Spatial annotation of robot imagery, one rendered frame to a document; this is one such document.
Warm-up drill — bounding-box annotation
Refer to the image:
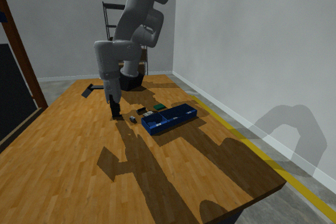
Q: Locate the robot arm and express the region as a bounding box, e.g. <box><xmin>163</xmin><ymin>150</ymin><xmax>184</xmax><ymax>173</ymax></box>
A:
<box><xmin>94</xmin><ymin>0</ymin><xmax>168</xmax><ymax>79</ymax></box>

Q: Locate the blue rack of three bins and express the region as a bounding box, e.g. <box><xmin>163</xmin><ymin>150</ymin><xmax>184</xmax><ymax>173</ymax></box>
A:
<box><xmin>142</xmin><ymin>103</ymin><xmax>197</xmax><ymax>135</ymax></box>

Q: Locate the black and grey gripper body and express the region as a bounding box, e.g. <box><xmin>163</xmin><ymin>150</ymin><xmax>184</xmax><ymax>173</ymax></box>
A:
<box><xmin>101</xmin><ymin>77</ymin><xmax>122</xmax><ymax>104</ymax></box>

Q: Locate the white domino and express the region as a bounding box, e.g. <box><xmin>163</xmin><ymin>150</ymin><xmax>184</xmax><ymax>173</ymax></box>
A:
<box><xmin>143</xmin><ymin>110</ymin><xmax>154</xmax><ymax>117</ymax></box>

